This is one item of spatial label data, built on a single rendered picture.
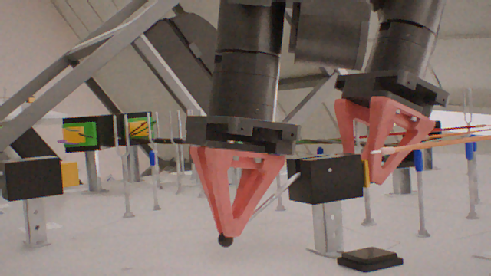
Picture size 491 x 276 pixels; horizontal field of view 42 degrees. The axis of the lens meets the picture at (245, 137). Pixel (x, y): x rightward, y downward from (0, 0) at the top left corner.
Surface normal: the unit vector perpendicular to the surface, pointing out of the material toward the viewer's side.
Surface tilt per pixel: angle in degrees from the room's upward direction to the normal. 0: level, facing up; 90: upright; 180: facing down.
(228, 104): 126
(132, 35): 90
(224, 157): 109
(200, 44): 90
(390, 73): 120
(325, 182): 92
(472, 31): 180
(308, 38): 131
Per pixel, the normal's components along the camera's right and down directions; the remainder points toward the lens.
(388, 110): 0.33, 0.37
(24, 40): 0.56, 0.10
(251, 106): 0.27, 0.02
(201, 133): -0.89, -0.10
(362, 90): -0.83, -0.32
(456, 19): -0.64, 0.67
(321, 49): -0.11, 0.57
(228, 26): -0.61, -0.07
